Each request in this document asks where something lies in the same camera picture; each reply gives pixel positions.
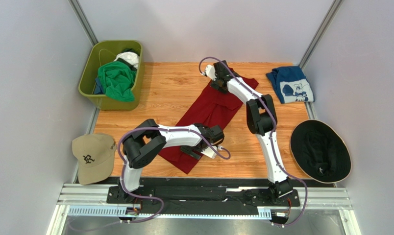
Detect dark red t-shirt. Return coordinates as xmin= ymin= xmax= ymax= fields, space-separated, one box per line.
xmin=159 ymin=85 xmax=244 ymax=174

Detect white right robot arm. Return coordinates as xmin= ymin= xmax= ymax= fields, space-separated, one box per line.
xmin=204 ymin=61 xmax=293 ymax=199

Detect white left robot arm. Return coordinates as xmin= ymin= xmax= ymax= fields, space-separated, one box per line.
xmin=117 ymin=119 xmax=224 ymax=193

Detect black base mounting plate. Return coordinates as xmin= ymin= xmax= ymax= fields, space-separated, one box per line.
xmin=106 ymin=177 xmax=300 ymax=215

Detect folded blue printed t-shirt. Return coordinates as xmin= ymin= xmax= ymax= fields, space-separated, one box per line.
xmin=266 ymin=66 xmax=314 ymax=104

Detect white garment in basket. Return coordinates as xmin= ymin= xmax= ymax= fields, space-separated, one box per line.
xmin=114 ymin=51 xmax=140 ymax=69

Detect black wide-brim hat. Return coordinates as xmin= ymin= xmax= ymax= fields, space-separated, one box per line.
xmin=290 ymin=119 xmax=352 ymax=184

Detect green t-shirt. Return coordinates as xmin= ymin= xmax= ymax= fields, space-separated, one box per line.
xmin=98 ymin=61 xmax=137 ymax=102

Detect beige bucket hat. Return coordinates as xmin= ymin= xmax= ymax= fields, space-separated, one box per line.
xmin=72 ymin=133 xmax=116 ymax=185

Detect green plastic laundry basket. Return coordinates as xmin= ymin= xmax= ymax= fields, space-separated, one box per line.
xmin=78 ymin=40 xmax=145 ymax=111

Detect dark blue garment in basket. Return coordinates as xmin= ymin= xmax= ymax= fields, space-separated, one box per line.
xmin=93 ymin=77 xmax=104 ymax=94

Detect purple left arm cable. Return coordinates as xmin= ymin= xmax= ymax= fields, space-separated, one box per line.
xmin=117 ymin=127 xmax=232 ymax=224

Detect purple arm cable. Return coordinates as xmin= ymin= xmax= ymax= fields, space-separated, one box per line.
xmin=198 ymin=56 xmax=309 ymax=227
xmin=117 ymin=127 xmax=232 ymax=224

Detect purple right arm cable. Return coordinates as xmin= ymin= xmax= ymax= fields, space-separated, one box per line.
xmin=198 ymin=56 xmax=309 ymax=227

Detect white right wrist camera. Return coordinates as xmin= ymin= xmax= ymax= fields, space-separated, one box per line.
xmin=201 ymin=65 xmax=216 ymax=81

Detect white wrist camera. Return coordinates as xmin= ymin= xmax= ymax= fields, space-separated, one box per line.
xmin=201 ymin=145 xmax=223 ymax=159
xmin=201 ymin=65 xmax=216 ymax=81

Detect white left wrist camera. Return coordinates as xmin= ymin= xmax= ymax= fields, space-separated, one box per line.
xmin=201 ymin=145 xmax=223 ymax=159

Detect right aluminium corner post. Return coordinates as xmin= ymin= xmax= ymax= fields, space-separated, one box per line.
xmin=298 ymin=0 xmax=344 ymax=70

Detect aluminium corner post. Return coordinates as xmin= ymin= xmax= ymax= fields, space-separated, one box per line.
xmin=298 ymin=0 xmax=344 ymax=70
xmin=68 ymin=0 xmax=99 ymax=46

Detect aluminium frame rail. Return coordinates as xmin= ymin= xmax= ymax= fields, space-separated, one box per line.
xmin=47 ymin=184 xmax=361 ymax=235

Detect left aluminium corner post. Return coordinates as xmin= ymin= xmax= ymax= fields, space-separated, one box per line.
xmin=68 ymin=0 xmax=99 ymax=46

